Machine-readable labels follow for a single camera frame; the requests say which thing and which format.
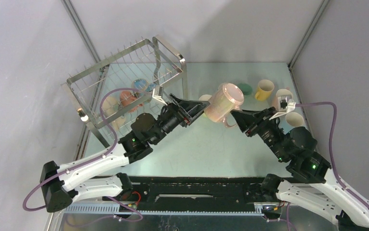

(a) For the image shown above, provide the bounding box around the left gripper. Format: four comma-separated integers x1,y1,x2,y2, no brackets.
150,94,210,145

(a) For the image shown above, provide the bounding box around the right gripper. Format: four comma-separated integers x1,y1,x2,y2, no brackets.
230,106,289,162

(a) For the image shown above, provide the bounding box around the yellow-green mug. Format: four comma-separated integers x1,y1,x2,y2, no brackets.
199,94,211,118

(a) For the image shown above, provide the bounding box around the large pink mug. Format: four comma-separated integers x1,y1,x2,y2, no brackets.
204,83,244,128

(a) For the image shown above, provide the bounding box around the mint green mug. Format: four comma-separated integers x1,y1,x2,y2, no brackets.
237,83,253,95

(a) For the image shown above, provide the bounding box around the yellow mug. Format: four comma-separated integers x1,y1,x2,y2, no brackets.
254,79,275,102

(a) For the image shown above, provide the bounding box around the light blue mug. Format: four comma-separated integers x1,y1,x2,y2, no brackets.
285,112,304,132

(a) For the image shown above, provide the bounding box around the pink faceted mug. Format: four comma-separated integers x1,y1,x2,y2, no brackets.
271,88,294,111

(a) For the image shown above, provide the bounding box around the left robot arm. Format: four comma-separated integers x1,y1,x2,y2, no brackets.
40,94,210,213

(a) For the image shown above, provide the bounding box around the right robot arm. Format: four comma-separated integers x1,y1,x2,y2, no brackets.
231,107,369,231

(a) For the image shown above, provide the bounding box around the steel two-tier dish rack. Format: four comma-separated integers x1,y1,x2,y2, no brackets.
62,36,188,147

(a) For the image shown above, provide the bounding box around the blue-rimmed cup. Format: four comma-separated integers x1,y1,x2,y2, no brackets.
131,78,156,97

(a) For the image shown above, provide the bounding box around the orange-red cup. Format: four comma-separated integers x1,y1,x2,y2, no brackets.
119,90,144,113

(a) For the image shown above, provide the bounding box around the cream decorated mug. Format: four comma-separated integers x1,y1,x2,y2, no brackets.
102,96,126,130

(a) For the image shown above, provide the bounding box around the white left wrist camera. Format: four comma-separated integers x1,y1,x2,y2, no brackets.
152,85,168,105

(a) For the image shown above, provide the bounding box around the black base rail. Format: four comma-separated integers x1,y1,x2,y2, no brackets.
102,173,287,215

